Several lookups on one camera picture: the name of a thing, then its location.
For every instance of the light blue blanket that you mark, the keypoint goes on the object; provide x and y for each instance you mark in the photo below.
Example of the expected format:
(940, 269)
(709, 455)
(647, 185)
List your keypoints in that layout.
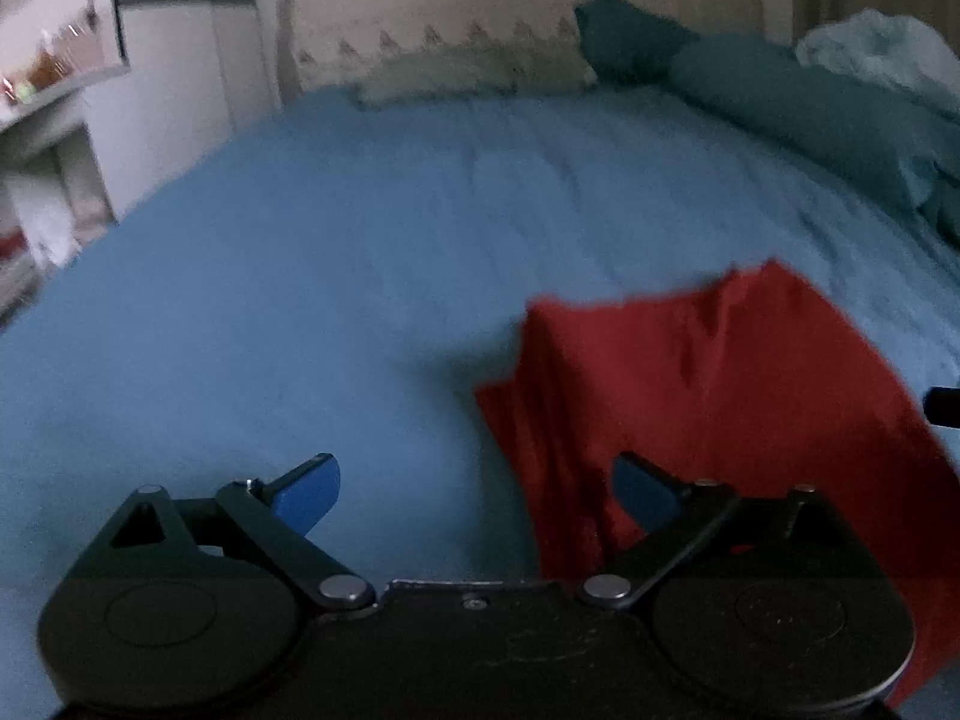
(877, 45)

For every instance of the teal pillow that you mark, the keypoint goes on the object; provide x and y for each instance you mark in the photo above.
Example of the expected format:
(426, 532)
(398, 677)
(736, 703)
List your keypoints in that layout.
(630, 37)

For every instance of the cream padded headboard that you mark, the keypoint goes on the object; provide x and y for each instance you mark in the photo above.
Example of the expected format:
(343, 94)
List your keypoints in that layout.
(487, 7)

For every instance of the teal duvet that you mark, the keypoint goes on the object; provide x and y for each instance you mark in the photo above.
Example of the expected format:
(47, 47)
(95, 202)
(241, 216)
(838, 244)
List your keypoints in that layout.
(810, 112)

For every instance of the bed with blue sheet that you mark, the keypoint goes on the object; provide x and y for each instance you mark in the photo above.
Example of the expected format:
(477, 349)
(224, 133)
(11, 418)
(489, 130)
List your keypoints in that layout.
(300, 277)

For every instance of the green pillow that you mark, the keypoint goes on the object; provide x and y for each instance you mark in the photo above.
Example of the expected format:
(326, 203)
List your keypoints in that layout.
(472, 71)

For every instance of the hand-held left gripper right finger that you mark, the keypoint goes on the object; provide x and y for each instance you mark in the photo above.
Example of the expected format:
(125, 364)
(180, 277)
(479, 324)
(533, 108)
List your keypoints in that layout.
(641, 495)

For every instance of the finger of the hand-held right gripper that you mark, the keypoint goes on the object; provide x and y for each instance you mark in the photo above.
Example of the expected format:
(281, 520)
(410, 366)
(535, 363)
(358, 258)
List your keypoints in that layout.
(945, 405)

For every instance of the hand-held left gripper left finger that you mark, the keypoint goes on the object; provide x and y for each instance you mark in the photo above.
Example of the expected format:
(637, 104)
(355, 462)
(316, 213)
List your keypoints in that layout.
(307, 495)

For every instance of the red knit sweater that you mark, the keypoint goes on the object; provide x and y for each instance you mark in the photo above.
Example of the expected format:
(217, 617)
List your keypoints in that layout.
(712, 390)

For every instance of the white and grey wardrobe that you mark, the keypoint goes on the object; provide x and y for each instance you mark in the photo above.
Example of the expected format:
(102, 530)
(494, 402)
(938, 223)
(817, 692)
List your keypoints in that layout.
(187, 75)

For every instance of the white shelving unit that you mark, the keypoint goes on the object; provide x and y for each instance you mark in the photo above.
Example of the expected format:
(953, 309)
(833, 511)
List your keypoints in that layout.
(45, 150)

